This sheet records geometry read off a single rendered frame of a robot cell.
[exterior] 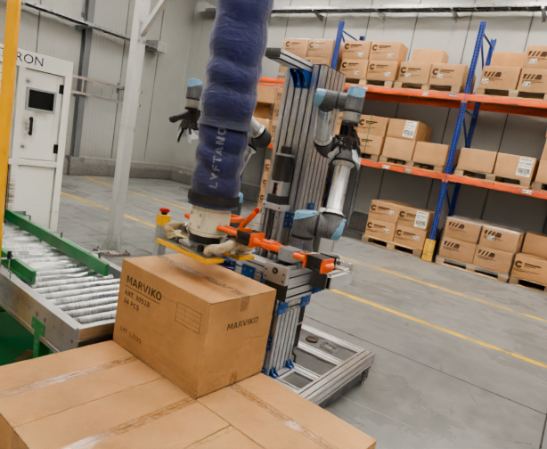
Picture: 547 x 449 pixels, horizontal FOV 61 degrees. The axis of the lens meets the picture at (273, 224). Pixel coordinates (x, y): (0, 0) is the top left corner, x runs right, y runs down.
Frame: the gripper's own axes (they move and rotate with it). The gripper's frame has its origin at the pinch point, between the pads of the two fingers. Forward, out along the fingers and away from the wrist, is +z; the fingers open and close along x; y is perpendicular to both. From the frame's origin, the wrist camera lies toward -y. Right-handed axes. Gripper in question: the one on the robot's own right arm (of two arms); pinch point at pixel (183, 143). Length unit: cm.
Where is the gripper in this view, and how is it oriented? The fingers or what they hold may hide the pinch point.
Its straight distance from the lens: 264.7
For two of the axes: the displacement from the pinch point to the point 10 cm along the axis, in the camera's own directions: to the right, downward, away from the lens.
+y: 7.9, 0.3, 6.2
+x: -5.9, -2.4, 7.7
